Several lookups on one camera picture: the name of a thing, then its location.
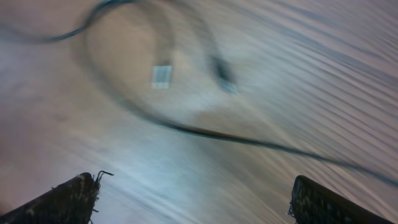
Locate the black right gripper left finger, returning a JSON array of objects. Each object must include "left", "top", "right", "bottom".
[{"left": 1, "top": 170, "right": 110, "bottom": 224}]

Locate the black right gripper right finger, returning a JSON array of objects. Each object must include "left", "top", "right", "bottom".
[{"left": 288, "top": 175, "right": 394, "bottom": 224}]

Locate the thin black USB-C cable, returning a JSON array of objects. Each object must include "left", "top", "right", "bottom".
[{"left": 167, "top": 0, "right": 240, "bottom": 95}]

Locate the black USB-A cable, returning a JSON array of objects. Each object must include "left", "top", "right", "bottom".
[{"left": 133, "top": 0, "right": 175, "bottom": 90}]

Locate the black round plug cable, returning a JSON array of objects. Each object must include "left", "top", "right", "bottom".
[{"left": 0, "top": 0, "right": 398, "bottom": 187}]

